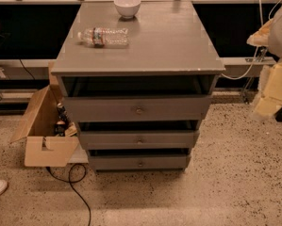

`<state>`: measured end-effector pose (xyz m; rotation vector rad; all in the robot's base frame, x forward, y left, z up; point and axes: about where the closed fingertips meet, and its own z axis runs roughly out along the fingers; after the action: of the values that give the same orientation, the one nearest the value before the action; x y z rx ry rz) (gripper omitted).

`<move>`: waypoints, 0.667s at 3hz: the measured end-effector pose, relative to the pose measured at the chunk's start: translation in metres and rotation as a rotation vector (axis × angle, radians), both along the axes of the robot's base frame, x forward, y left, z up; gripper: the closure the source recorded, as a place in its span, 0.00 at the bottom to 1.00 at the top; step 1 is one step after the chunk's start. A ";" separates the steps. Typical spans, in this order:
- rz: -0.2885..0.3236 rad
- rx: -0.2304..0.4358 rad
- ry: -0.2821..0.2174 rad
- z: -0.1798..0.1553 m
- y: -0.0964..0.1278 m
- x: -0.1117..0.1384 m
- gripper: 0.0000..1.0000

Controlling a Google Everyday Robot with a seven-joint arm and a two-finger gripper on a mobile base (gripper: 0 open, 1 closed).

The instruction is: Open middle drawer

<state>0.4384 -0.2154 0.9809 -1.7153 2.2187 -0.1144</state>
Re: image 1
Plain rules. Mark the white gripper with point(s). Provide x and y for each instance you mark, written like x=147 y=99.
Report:
x=281 y=37

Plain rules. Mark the grey drawer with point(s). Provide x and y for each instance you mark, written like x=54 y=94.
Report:
x=137 y=109
x=120 y=140
x=168 y=162

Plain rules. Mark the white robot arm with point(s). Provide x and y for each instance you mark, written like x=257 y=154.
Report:
x=275 y=48

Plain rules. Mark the grey wooden drawer cabinet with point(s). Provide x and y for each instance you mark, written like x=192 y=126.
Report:
x=169 y=54

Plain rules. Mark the grey top drawer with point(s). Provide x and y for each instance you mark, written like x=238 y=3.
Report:
x=137 y=109

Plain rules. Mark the grey bottom drawer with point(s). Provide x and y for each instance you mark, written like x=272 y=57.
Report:
x=168 y=162

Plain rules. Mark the open cardboard box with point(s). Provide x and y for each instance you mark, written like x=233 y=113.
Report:
x=37 y=126

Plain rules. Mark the white ceramic bowl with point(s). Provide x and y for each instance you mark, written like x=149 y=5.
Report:
x=127 y=8

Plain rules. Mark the clear plastic water bottle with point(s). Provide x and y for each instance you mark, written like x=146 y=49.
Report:
x=101 y=36

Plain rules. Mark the dark bottles in box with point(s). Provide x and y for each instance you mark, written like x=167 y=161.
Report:
x=63 y=122

